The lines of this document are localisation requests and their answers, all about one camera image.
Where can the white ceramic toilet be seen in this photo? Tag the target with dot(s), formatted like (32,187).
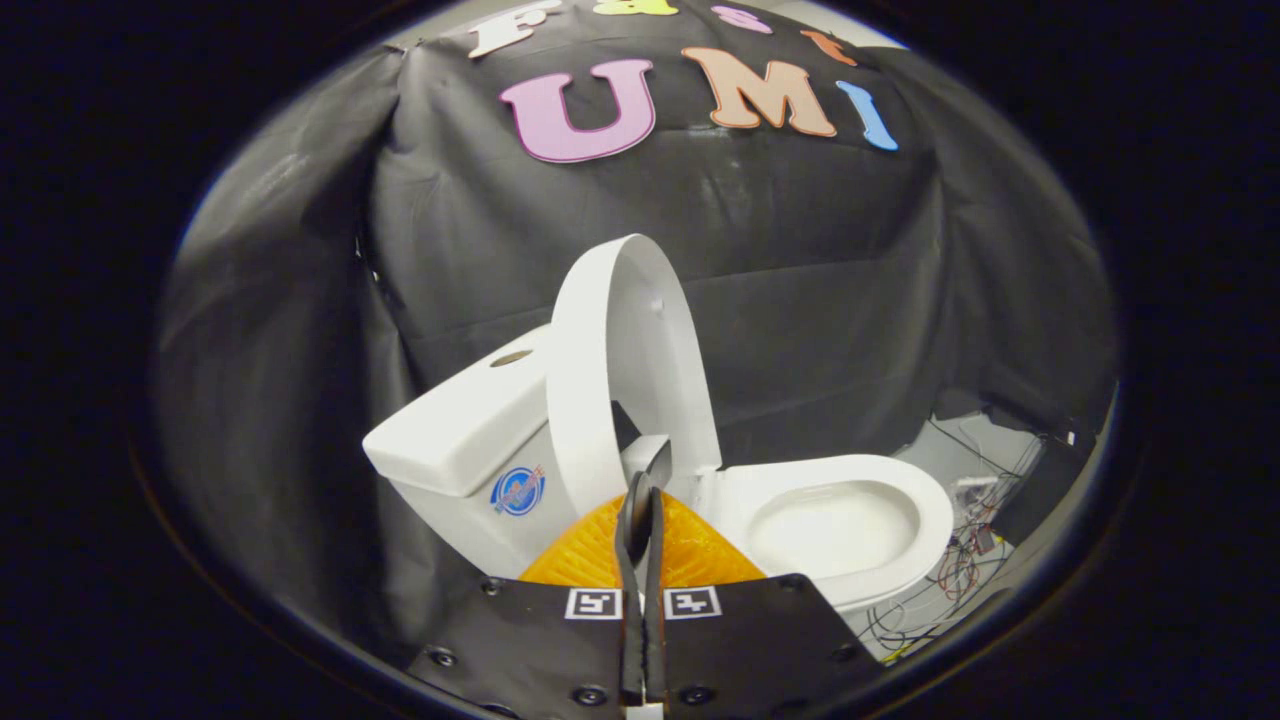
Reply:
(470,430)

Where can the dark flat sheet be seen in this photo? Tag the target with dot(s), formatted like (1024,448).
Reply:
(1040,480)

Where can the white toilet seat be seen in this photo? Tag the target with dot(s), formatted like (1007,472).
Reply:
(900,480)

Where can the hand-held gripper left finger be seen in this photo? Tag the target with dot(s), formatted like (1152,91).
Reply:
(630,620)

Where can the clear plastic bag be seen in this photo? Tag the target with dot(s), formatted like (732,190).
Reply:
(975,490)

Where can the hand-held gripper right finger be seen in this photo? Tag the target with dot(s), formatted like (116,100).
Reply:
(657,620)

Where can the black backdrop cloth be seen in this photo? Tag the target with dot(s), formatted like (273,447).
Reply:
(800,300)

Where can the white toilet lid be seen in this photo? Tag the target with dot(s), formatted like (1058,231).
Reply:
(640,330)

